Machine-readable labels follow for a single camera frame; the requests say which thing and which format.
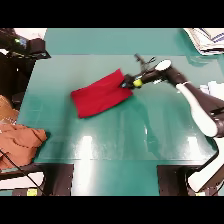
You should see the black cable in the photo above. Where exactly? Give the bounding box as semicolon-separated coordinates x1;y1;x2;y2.
0;149;47;197

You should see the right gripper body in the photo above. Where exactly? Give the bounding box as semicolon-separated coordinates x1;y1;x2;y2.
120;73;145;90

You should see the orange garment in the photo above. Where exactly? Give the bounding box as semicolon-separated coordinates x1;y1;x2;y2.
0;122;49;170

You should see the red T-shirt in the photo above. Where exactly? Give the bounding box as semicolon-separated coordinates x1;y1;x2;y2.
70;68;134;120

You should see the white striped shirt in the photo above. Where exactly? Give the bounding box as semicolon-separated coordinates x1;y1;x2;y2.
182;27;224;56

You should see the white garment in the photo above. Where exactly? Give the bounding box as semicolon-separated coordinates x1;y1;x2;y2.
199;80;224;102

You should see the brown checked garment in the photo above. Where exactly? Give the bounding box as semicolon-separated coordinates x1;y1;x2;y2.
0;94;20;125

